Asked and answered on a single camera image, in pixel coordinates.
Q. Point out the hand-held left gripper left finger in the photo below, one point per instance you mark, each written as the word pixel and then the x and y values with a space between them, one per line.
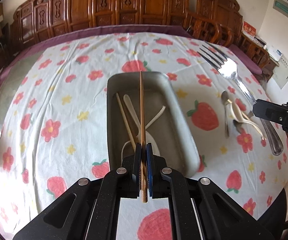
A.
pixel 138 160

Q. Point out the large metal fork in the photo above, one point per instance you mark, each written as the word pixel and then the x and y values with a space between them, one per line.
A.
pixel 230 67

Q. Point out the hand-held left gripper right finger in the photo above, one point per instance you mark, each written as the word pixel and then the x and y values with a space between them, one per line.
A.
pixel 149 165

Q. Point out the tissue box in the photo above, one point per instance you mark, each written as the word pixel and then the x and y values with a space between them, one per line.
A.
pixel 260 42

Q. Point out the rectangular metal tin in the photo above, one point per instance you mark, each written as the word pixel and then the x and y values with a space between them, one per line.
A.
pixel 181 130

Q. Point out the beige plastic fork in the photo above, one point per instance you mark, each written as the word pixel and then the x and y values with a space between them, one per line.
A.
pixel 236 112

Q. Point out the purple armchair cushion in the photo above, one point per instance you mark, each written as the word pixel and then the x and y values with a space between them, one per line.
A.
pixel 246 58

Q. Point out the green wall panel box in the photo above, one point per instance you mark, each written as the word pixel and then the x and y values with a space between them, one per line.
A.
pixel 285 8

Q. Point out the wooden side table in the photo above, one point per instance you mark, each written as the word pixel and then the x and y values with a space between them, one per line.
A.
pixel 261 52

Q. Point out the carved wooden armchair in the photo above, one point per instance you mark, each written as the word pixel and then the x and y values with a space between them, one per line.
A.
pixel 221 7

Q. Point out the red desk calendar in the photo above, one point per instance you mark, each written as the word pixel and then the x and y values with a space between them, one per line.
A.
pixel 249 29

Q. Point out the brown wooden chopstick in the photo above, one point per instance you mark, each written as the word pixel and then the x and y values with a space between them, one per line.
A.
pixel 125 117
pixel 142 110

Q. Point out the floral strawberry tablecloth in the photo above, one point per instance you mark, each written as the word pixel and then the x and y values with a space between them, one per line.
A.
pixel 59 105

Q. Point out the small metal spoon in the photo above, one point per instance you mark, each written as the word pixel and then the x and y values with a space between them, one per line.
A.
pixel 238 126
pixel 225 97

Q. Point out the white desk device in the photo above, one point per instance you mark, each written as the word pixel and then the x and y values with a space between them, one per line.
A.
pixel 276 55

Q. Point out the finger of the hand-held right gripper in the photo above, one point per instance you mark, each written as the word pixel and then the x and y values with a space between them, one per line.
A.
pixel 269 111

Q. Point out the white wall panel cover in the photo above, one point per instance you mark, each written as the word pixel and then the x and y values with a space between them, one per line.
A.
pixel 285 71

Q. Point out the carved wooden sofa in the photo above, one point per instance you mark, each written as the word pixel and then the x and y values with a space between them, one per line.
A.
pixel 109 5

